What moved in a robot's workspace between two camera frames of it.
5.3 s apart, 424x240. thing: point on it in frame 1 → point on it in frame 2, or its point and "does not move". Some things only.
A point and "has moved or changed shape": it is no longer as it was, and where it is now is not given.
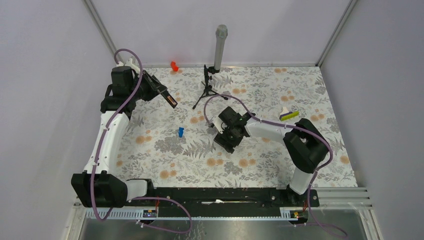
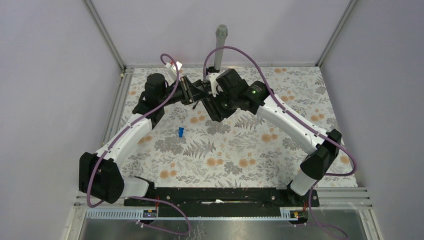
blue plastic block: [181, 131] does not move
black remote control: [169, 99] has moved or changed shape
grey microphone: [221, 32] does not move
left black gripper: [155, 87] → [185, 86]
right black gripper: [221, 139] → [218, 114]
